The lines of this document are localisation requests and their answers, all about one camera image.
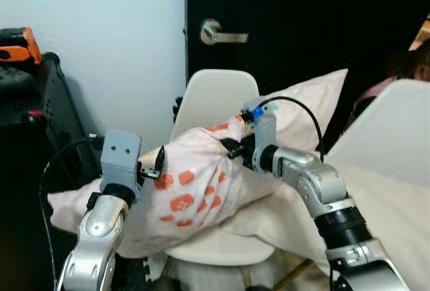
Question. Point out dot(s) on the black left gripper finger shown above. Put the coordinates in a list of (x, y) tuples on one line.
[(160, 159)]

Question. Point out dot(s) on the pink pillow with orange flowers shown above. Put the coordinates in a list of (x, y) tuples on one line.
[(195, 183)]

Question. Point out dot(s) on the plain white pillow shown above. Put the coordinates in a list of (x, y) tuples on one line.
[(390, 217)]

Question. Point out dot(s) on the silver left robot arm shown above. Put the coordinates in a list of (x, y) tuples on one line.
[(101, 234)]

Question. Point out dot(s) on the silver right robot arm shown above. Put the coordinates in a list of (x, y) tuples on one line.
[(329, 193)]

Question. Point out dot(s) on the black foam floor mat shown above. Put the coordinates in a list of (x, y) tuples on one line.
[(134, 274)]

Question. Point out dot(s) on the black equipment case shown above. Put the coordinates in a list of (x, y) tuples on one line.
[(33, 143)]

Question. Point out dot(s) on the black door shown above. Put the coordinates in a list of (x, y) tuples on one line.
[(309, 15)]

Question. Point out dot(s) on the orange and black tool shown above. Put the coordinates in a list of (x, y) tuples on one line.
[(20, 49)]

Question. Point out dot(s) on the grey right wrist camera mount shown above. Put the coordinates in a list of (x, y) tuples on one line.
[(264, 130)]

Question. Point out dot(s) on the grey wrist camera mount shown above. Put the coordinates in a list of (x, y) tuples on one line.
[(264, 130), (121, 153)]

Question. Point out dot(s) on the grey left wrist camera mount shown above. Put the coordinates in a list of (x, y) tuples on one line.
[(121, 153)]

